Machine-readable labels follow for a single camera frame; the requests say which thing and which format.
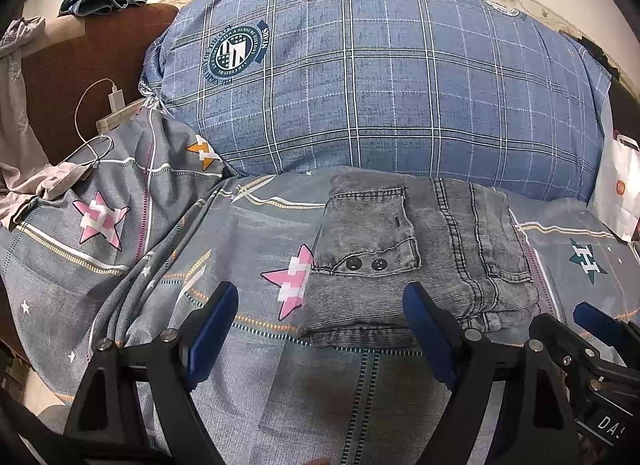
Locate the grey denim pants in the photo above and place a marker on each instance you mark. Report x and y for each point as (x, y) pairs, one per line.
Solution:
(450, 245)

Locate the white paper bag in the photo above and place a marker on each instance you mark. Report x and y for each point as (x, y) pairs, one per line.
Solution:
(617, 185)

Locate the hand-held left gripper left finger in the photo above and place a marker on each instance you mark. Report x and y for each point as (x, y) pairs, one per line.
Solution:
(210, 335)

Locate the brown headboard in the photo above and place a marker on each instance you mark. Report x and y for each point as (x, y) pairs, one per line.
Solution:
(75, 60)

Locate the grey star-print bed sheet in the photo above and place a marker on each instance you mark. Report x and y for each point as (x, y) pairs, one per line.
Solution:
(150, 225)

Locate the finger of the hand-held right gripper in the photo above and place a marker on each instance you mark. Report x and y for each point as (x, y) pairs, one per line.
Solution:
(565, 345)
(597, 317)

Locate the white charger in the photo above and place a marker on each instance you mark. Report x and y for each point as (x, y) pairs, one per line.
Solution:
(116, 101)

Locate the pale pink-grey garment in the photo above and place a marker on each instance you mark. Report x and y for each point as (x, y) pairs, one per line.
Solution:
(15, 110)

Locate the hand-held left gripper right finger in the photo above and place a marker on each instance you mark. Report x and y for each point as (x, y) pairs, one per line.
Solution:
(430, 340)

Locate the green cloth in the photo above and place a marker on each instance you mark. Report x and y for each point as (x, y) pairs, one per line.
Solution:
(100, 2)

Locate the blue plaid pillow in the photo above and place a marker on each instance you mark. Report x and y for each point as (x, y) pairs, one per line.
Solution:
(375, 95)

